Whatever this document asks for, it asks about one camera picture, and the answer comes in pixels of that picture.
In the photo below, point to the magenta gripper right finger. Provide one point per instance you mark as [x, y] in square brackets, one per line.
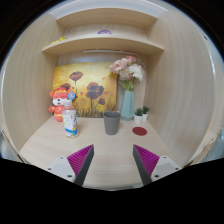
[152, 167]

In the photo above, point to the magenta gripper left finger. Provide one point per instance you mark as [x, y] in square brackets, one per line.
[73, 168]

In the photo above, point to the clear plastic water bottle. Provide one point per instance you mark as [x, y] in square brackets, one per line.
[69, 119]

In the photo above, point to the red round coaster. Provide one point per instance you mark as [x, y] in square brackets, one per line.
[139, 131]

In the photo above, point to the small potted plant left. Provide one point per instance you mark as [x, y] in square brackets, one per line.
[138, 116]

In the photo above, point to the small potted plant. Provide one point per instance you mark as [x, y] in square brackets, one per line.
[145, 113]
[138, 116]

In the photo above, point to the small potted plant right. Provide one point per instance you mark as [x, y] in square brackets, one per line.
[145, 113]

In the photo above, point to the light blue vase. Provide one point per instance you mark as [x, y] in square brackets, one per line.
[127, 106]

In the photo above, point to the grey plastic cup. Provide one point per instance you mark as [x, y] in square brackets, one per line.
[111, 122]

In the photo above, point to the red plush toy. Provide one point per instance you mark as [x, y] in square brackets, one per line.
[59, 95]

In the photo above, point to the yellow poppy flower painting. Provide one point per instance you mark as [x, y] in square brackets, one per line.
[94, 85]

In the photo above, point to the pink white flower bouquet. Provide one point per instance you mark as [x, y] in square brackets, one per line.
[128, 70]

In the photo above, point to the yellow object on shelf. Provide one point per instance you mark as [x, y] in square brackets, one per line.
[59, 40]

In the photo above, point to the purple object on shelf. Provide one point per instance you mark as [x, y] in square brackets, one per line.
[104, 31]

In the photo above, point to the wooden wall shelf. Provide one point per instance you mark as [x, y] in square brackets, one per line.
[97, 42]

